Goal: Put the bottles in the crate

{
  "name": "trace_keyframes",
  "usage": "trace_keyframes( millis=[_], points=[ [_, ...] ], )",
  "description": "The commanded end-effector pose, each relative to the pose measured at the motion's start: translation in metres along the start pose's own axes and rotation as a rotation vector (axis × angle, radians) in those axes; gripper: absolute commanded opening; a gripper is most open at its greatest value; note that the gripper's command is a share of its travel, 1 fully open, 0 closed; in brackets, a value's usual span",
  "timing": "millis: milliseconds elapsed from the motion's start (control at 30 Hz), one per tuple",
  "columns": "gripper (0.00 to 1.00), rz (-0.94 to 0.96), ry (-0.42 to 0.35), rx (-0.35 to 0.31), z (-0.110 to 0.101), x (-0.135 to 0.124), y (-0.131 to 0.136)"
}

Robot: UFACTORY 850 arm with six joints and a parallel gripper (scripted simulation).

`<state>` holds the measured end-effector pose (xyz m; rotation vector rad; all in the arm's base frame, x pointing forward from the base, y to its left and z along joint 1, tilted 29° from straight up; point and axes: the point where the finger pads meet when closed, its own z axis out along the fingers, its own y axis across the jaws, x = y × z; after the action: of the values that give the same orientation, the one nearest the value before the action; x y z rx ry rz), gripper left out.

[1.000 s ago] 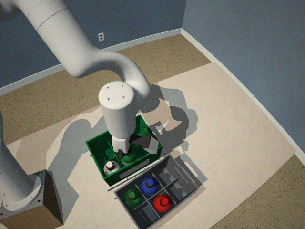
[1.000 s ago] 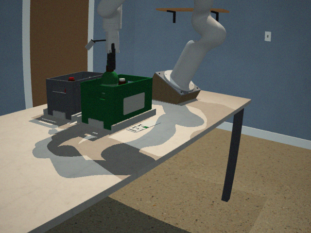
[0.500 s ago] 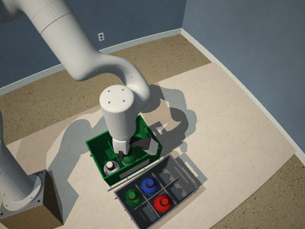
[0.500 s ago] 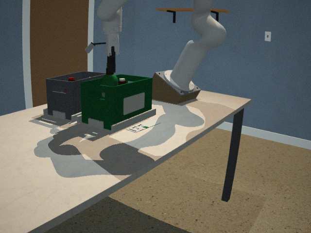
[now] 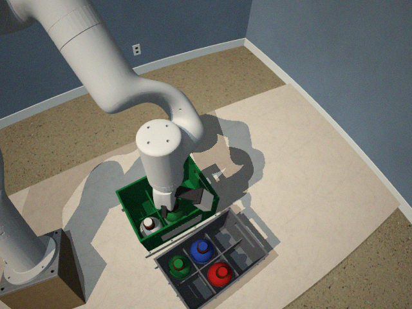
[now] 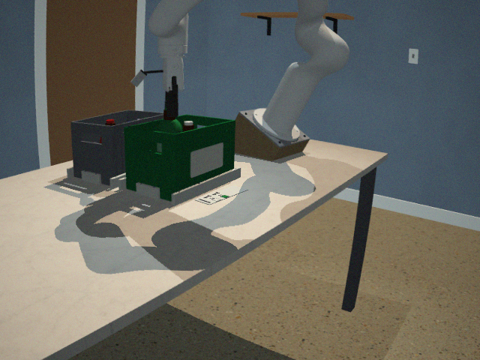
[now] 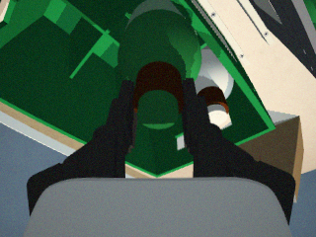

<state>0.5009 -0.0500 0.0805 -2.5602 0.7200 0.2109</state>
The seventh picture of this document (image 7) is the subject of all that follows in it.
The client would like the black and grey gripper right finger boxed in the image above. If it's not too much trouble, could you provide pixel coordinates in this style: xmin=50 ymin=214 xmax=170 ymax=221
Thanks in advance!
xmin=182 ymin=78 xmax=296 ymax=225

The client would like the grey bottle crate with dividers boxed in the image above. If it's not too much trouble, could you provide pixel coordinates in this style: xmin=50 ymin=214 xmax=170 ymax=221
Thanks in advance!
xmin=249 ymin=0 xmax=316 ymax=78

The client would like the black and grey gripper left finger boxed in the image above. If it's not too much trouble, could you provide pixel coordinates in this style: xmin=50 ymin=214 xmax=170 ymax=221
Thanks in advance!
xmin=27 ymin=80 xmax=138 ymax=216

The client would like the green crate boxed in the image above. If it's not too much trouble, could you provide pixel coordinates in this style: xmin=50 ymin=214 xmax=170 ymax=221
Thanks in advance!
xmin=0 ymin=0 xmax=276 ymax=178

